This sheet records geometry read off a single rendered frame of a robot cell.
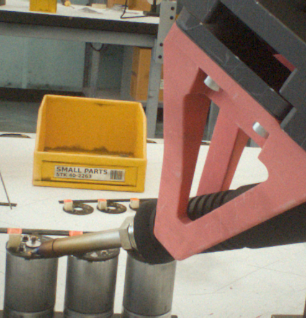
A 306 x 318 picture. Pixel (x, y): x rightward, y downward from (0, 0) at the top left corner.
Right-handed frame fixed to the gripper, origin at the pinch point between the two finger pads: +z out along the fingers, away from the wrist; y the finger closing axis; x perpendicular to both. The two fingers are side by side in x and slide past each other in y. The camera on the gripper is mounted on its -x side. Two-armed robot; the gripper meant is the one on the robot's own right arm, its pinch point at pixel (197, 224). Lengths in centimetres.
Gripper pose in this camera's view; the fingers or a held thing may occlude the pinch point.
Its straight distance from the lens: 24.9
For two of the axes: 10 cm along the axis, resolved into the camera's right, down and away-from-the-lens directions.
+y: -6.2, 1.5, -7.7
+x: 6.3, 6.8, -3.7
